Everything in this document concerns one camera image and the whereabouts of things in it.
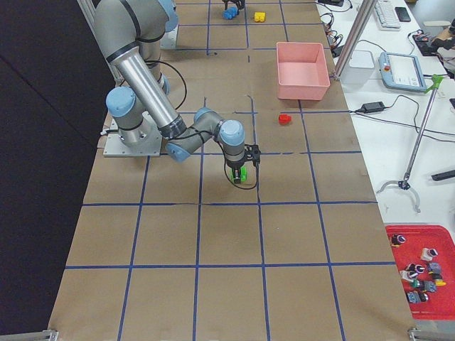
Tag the black power adapter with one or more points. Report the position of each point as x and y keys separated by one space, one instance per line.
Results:
x=372 y=107

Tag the pink plastic box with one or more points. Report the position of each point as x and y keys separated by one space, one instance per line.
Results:
x=302 y=73

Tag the yellow toy block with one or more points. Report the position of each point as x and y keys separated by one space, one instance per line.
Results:
x=259 y=17

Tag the white cube box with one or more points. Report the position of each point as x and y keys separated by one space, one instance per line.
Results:
x=358 y=70

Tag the red toy block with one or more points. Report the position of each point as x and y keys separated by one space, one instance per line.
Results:
x=284 y=119

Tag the green handled grabber tool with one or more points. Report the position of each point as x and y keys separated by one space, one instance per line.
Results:
x=404 y=184

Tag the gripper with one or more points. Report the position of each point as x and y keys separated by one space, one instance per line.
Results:
x=231 y=3
x=234 y=164

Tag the black smartphone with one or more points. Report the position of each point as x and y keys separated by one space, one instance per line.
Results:
x=402 y=14

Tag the green toy block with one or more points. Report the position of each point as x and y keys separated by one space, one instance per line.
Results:
x=238 y=175

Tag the blue toy block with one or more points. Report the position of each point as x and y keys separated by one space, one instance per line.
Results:
x=230 y=13

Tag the white keyboard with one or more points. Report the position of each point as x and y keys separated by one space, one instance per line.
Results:
x=386 y=17

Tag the aluminium frame post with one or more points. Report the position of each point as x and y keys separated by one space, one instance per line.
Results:
x=359 y=24

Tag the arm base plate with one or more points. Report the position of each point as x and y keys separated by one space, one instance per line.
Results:
x=169 y=40
x=143 y=141

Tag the teach pendant tablet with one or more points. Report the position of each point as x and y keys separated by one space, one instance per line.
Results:
x=401 y=72

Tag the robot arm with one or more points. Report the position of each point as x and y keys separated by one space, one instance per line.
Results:
x=240 y=4
x=129 y=34

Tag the red tray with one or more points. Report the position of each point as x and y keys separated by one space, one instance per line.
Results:
x=424 y=255

